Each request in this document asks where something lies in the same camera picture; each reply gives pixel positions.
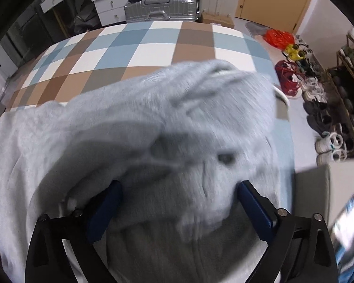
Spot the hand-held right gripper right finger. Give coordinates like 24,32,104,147
237,180,340,283

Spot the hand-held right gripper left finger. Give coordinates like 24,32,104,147
25,180,123,283

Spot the grey printed hoodie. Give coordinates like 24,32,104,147
0,59,291,283

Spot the blue plaid blanket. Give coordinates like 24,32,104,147
327,183,354,283

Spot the pile of loose shoes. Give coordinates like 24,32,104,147
276,43,347,167

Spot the orange plastic bag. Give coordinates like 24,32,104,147
264,29,295,48

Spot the checkered bed sheet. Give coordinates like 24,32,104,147
4,21,297,174

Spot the round grey rug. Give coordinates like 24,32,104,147
245,21,269,37

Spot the brown cardboard box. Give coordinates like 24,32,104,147
201,12,235,29

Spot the white desk with drawers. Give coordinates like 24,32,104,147
40,0,127,25

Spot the silver suitcase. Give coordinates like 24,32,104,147
124,0,199,24

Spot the wooden door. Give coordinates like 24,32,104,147
234,0,316,33

